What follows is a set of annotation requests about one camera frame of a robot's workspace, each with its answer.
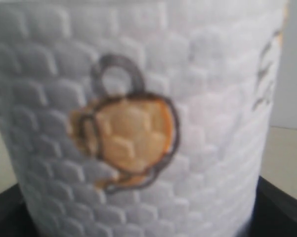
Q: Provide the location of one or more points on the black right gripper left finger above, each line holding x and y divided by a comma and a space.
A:
15, 220

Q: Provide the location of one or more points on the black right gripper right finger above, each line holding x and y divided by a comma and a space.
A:
275, 212

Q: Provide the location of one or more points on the printed white paper towel roll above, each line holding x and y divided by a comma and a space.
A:
138, 118

